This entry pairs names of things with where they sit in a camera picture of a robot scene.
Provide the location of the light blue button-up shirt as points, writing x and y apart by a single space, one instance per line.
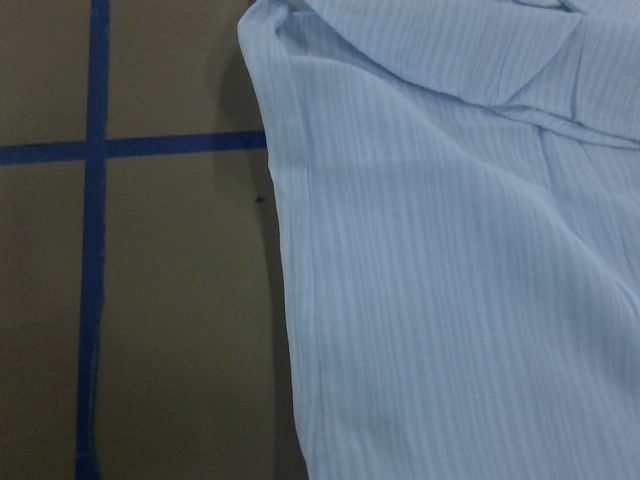
457 188

